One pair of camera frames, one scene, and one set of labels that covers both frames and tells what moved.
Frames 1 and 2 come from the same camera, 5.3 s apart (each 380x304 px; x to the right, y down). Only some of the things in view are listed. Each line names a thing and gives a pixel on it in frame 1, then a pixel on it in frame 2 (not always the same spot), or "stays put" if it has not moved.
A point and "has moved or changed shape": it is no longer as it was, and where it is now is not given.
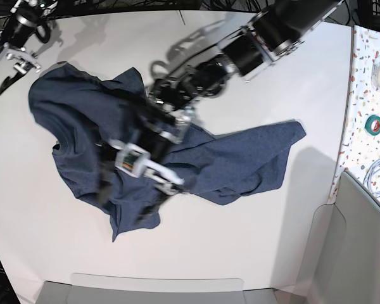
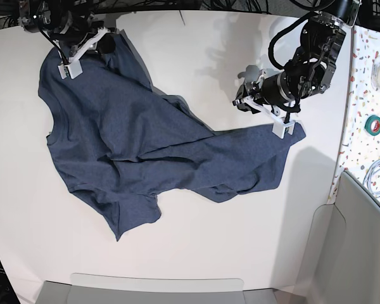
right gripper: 143,157 -> 266,91
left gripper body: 25,58 -> 106,44
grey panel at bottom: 119,289 stays put
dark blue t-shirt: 90,108 has moved or changed shape
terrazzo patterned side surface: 367,150 stays put
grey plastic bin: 350,256 stays put
